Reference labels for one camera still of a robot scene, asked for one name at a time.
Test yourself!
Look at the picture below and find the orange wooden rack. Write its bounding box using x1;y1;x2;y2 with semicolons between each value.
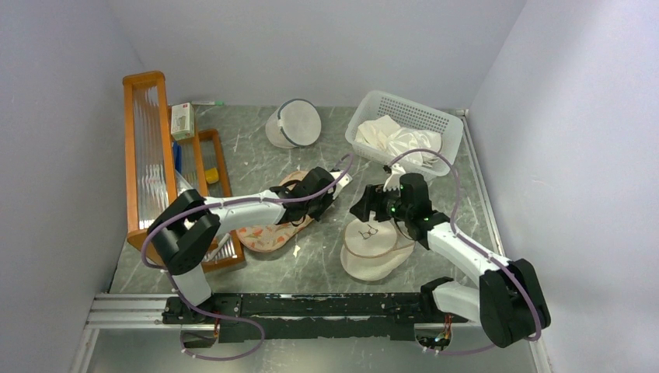
123;71;232;249

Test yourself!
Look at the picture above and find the white cloth in basket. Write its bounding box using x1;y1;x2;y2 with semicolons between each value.
355;115;444;157

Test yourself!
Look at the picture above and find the yellow small block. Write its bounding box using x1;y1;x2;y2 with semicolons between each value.
204;168;220;185

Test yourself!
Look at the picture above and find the small white carton box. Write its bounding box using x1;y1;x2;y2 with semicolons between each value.
170;103;196;141

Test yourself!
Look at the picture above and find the beige round laundry bag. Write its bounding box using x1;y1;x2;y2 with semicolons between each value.
340;218;415;281

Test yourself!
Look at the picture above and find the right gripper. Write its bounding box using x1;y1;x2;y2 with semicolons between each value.
350;182;412;222

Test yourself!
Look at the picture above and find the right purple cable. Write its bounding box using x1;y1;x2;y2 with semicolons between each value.
385;149;542;357

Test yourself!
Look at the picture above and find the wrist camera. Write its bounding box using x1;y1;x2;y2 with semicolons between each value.
382;163;406;192
330;171;353;200

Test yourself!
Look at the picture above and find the floral mesh laundry bag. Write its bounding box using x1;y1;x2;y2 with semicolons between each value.
234;170;323;254

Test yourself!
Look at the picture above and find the white marker pen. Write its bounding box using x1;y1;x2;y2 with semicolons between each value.
190;100;225;106

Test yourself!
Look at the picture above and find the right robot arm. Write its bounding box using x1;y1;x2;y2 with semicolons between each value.
350;173;551;348

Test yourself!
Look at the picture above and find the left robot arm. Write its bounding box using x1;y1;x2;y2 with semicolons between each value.
145;167;352;323

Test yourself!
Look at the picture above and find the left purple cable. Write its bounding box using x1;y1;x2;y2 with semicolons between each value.
140;152;355;361

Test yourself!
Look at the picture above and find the purple cable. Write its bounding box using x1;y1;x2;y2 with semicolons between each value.
385;149;542;357
140;152;355;361

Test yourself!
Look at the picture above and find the white plastic basket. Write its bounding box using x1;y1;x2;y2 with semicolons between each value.
345;90;464;164

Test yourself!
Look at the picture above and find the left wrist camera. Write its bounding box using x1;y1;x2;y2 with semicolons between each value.
330;171;353;200

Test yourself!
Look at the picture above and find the plastic bag in rack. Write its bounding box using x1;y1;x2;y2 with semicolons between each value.
175;171;197;196

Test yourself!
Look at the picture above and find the white cylindrical laundry bag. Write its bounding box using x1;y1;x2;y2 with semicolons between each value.
265;99;322;149

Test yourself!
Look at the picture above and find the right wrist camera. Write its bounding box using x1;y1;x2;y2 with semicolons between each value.
382;163;406;192

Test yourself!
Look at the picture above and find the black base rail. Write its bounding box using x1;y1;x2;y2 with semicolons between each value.
162;292;465;343

